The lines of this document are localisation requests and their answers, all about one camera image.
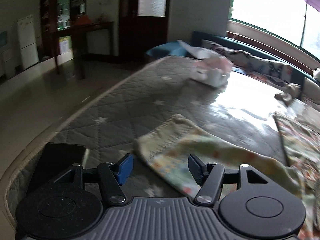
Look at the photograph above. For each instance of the dark wooden desk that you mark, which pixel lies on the dark wooden desk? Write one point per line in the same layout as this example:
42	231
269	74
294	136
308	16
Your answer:
82	28

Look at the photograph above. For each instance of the dark wooden glass-panel door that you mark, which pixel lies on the dark wooden glass-panel door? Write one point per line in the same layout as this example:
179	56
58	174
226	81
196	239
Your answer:
127	30

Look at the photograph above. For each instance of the beige plush rabbit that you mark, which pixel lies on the beige plush rabbit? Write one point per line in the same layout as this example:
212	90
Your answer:
287	93

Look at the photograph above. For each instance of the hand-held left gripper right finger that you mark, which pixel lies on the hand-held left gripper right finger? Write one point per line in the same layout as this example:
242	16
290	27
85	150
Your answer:
196	170

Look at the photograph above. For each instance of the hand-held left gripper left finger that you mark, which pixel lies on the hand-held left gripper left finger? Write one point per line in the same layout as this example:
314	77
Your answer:
125	167

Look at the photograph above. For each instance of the orange bag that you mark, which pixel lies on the orange bag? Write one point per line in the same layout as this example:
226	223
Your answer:
82	20

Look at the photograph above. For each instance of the white tissue pack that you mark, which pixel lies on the white tissue pack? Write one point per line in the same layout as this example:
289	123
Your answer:
212	76

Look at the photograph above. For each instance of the colourful striped child's garment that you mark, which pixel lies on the colourful striped child's garment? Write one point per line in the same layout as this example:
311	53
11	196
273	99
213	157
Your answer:
180	140

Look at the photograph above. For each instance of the green framed window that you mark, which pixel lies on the green framed window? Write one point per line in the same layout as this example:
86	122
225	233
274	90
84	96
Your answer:
270	5

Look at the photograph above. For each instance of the butterfly print cushion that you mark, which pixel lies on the butterfly print cushion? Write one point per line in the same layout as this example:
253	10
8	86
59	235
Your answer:
272	68
235	53

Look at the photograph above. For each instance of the white pillow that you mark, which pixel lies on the white pillow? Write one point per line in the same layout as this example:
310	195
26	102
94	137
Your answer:
312	90

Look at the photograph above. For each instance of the teal sofa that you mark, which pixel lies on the teal sofa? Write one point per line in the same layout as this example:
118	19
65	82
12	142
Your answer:
162	50

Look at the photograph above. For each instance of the brown wooden ledge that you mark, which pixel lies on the brown wooden ledge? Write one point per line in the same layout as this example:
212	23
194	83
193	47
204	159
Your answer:
262	45

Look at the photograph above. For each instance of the yellow and white carton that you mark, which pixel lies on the yellow and white carton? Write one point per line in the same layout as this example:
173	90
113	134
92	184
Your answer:
65	45

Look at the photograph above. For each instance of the white refrigerator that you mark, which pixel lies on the white refrigerator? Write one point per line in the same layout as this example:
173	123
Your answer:
27	42

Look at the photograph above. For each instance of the dark wooden display cabinet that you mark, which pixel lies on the dark wooden display cabinet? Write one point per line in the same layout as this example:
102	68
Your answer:
50	10

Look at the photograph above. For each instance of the grey quilted star mat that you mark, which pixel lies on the grey quilted star mat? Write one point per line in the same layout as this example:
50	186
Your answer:
120	105

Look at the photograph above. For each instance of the black smartphone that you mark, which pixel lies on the black smartphone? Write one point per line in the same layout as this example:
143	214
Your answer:
60	155

